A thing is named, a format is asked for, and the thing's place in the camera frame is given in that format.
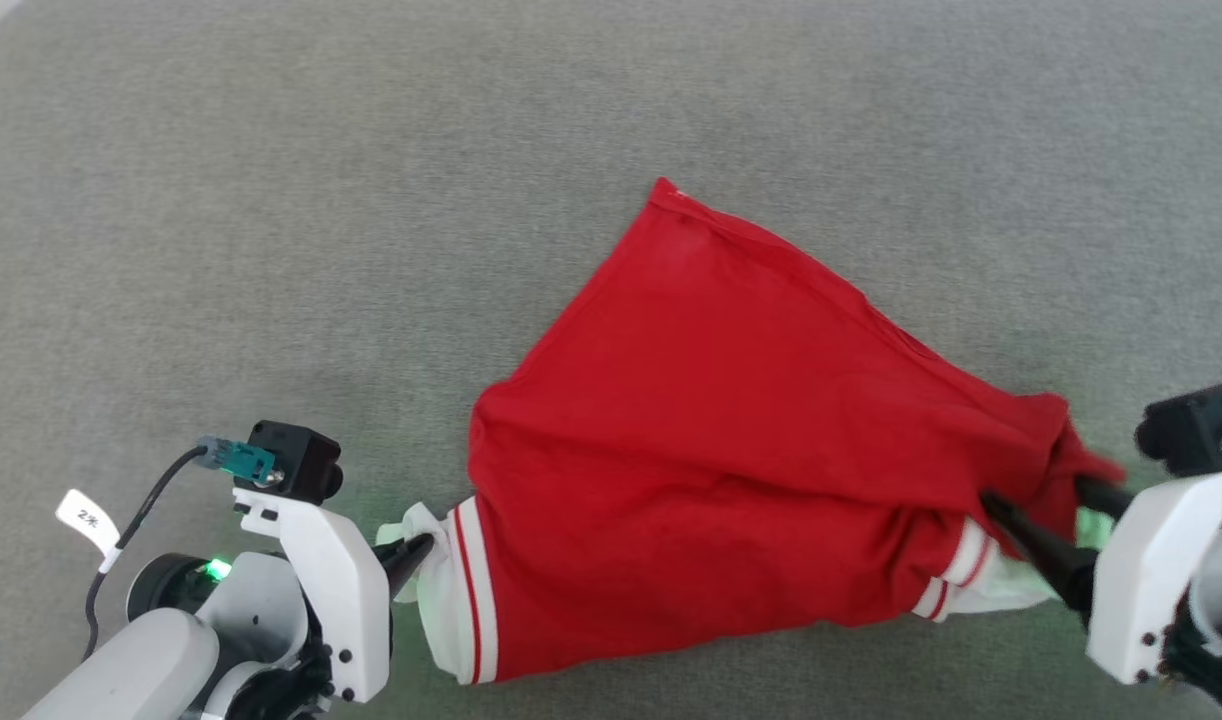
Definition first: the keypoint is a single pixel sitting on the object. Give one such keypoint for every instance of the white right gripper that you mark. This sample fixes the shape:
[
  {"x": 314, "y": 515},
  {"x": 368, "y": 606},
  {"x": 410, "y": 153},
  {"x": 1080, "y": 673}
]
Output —
[{"x": 1136, "y": 590}]

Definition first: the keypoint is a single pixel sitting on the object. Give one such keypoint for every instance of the grey fabric sofa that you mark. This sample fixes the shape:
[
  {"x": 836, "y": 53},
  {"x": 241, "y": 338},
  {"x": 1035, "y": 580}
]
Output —
[{"x": 271, "y": 200}]

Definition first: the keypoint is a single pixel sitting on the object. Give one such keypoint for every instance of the red white shirt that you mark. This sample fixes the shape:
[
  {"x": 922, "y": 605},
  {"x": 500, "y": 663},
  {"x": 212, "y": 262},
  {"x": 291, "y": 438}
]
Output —
[{"x": 721, "y": 450}]

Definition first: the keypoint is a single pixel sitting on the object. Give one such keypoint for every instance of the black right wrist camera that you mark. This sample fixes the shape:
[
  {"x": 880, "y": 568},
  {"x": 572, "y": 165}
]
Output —
[{"x": 1186, "y": 430}]

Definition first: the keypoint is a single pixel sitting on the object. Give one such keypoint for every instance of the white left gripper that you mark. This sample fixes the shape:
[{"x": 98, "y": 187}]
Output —
[{"x": 346, "y": 600}]

